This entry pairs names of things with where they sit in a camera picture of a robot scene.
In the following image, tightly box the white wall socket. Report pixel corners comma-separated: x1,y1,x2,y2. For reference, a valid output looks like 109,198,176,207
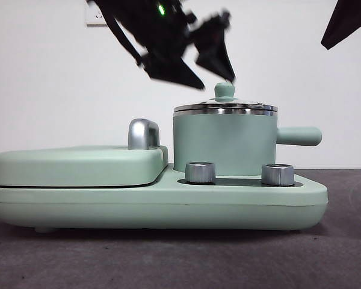
84,4,112,28

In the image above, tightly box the green hinged griddle cover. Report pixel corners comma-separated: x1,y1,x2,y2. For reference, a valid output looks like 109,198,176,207
0,145,170,188

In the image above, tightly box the chrome cover handle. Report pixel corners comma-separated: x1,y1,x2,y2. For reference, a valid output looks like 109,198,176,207
128,119,161,151

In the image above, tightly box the black braided cable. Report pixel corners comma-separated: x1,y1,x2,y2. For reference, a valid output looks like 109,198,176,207
103,5,146,66

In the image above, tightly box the green steamer pot with handle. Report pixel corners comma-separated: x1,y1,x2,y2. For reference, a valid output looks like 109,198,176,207
173,108,322,177

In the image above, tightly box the silver control knob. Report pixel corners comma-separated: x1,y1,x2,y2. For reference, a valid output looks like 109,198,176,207
261,163,295,186
185,161,217,184

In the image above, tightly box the glass lid with green knob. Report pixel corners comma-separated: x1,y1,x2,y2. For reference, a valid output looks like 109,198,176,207
173,82,279,113

